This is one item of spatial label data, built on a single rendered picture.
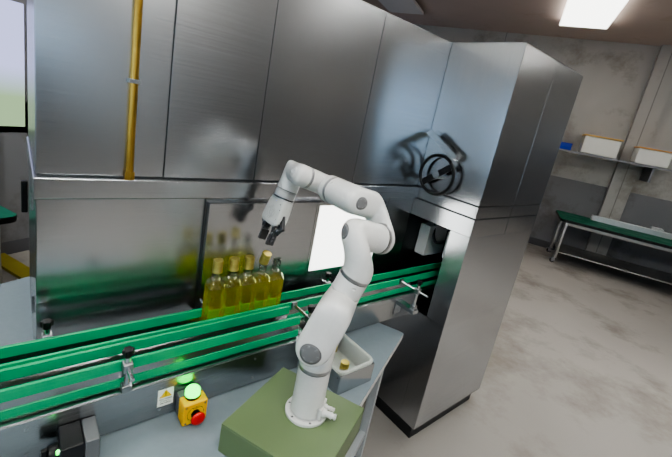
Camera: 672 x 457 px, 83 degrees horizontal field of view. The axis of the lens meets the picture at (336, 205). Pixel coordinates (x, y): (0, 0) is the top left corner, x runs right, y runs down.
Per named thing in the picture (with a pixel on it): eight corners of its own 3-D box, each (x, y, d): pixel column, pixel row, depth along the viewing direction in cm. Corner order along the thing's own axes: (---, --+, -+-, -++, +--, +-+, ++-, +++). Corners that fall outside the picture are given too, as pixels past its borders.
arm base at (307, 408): (340, 407, 116) (350, 364, 113) (329, 438, 104) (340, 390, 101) (294, 390, 120) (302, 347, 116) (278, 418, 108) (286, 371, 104)
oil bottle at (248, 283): (243, 320, 144) (251, 269, 138) (250, 329, 139) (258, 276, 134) (229, 324, 140) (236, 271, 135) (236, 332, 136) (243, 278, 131)
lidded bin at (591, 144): (611, 158, 626) (618, 140, 619) (618, 159, 586) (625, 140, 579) (575, 151, 646) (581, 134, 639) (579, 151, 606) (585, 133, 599)
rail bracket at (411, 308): (396, 309, 194) (406, 270, 189) (421, 327, 182) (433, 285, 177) (390, 311, 191) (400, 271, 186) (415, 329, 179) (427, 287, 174)
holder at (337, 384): (326, 340, 164) (330, 324, 162) (370, 380, 144) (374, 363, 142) (293, 350, 153) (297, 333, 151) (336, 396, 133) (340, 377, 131)
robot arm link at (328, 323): (371, 280, 105) (363, 305, 90) (332, 345, 111) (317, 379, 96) (342, 262, 106) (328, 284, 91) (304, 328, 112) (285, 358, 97)
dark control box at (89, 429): (94, 440, 101) (95, 414, 99) (99, 464, 95) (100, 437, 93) (56, 453, 96) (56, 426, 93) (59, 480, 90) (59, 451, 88)
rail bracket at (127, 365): (132, 385, 105) (135, 343, 102) (139, 403, 100) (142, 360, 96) (116, 390, 102) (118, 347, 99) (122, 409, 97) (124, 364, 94)
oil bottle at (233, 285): (229, 324, 140) (236, 271, 135) (235, 332, 136) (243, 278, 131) (214, 327, 136) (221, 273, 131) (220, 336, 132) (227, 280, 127)
